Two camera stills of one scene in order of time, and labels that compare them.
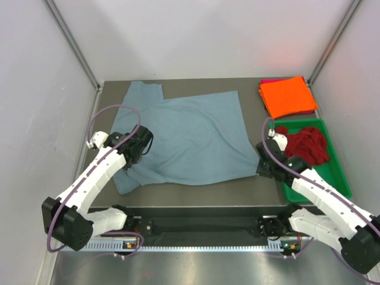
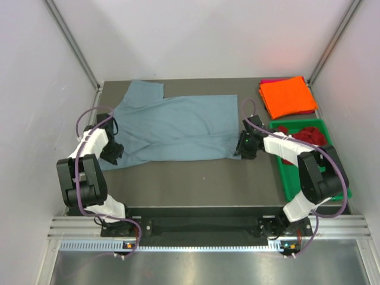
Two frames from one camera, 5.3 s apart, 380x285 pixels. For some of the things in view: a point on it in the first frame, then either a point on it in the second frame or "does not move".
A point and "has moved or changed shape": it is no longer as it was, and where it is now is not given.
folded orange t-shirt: x=287 y=97 does not move
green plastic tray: x=332 y=171 does not move
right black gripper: x=261 y=171 → x=240 y=149
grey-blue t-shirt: x=195 y=138 has moved or changed shape
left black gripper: x=127 y=165 → x=112 y=157
